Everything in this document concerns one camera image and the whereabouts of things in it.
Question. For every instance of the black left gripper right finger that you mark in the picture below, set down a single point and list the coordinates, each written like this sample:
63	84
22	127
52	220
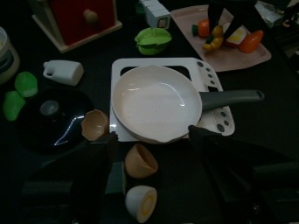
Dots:
241	175

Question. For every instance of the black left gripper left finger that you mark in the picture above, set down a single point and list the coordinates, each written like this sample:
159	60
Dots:
86	180

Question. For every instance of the red toy half white inside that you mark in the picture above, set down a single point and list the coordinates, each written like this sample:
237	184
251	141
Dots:
235	37

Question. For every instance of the boiled egg half toy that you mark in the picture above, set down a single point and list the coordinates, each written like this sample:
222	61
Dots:
140	202

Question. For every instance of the white toy carton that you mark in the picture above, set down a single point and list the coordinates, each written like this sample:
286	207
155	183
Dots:
158	13

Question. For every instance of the yellow toy squash half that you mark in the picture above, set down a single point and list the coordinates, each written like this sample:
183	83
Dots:
217	40

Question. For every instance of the orange toy pepper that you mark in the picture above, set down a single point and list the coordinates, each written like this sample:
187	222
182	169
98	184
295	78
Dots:
250	42

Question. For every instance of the wooden drawer box red front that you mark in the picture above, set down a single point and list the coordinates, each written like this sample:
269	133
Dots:
78	17

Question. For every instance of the white toy cup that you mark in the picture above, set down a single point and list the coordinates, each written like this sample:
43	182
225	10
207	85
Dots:
64	72

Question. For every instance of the pink plastic tray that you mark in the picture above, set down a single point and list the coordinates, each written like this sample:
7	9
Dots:
230	59

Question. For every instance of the green toy lettuce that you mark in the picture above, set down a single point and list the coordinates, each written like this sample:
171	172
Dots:
152	40

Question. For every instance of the tan egg shell half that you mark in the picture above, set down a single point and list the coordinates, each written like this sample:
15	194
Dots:
139	162
94	125

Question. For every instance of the green toy pea pod half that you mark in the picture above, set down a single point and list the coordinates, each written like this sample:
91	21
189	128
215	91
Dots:
14	105
26	84

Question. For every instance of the white toy stove top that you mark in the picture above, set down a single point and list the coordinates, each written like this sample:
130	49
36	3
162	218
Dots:
217	116

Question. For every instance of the grey box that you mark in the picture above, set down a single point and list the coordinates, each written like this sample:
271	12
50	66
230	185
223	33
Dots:
269	13

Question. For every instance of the orange toy carrot piece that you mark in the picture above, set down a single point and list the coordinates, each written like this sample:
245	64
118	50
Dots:
203	28

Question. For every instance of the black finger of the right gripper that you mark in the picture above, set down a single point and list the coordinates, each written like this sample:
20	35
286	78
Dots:
215	13
241	16

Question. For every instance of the white grey round container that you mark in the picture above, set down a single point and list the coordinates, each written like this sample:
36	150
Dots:
7	58

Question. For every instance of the black pan lid grey knob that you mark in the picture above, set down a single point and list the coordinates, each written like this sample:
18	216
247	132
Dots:
51	125

